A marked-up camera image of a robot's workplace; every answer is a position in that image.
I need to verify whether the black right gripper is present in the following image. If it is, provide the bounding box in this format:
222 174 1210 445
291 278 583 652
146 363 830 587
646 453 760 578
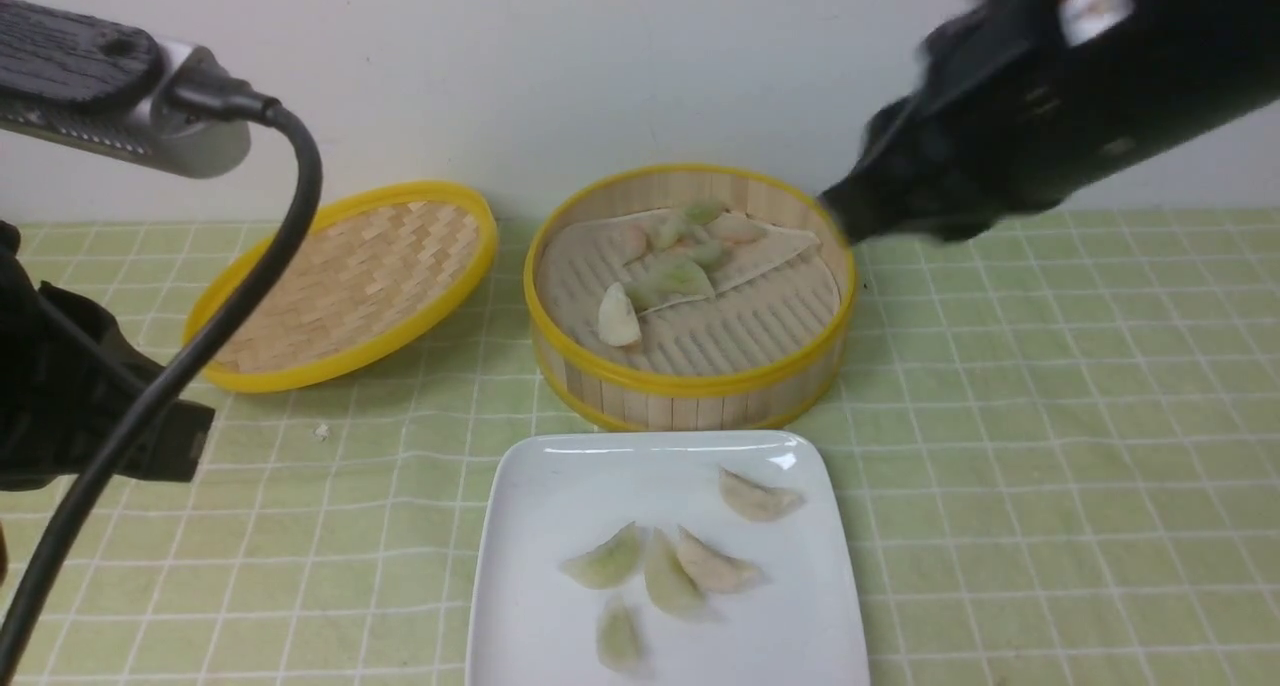
818 0 1277 247

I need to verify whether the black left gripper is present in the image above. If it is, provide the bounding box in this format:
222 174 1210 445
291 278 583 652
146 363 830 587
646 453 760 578
1 224 163 493

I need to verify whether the white dumpling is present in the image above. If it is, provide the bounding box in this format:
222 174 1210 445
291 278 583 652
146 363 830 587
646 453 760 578
717 467 805 523
596 282 643 348

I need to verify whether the pale pink dumpling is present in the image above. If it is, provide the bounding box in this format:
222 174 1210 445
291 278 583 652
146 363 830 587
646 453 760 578
675 526 764 594

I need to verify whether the white square plate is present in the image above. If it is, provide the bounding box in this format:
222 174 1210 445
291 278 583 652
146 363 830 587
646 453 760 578
466 430 870 685

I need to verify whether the small green dumpling on plate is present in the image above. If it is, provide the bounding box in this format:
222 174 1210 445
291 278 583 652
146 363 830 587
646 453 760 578
595 594 646 676

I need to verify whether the white steamer liner paper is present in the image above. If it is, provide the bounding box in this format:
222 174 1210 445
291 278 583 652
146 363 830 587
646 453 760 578
535 209 820 347

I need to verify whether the pink dumpling back right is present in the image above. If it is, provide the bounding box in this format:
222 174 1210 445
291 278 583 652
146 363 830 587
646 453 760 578
705 212 768 244

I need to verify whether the bamboo steamer basket yellow rim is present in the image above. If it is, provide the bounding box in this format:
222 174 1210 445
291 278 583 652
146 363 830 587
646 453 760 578
524 165 858 431

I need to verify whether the pink dumpling back left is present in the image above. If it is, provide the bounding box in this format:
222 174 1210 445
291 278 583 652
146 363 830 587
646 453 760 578
612 221 649 266

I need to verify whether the green checked tablecloth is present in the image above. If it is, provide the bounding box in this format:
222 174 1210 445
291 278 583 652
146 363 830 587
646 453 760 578
18 211 1279 685

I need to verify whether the bamboo steamer lid yellow rim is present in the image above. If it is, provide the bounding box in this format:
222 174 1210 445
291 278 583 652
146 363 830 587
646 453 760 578
204 180 499 393

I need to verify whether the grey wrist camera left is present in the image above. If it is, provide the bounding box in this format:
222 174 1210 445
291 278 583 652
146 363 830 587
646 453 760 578
1 0 251 179

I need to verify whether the black camera cable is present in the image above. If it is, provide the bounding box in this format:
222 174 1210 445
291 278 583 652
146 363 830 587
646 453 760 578
0 67 324 680

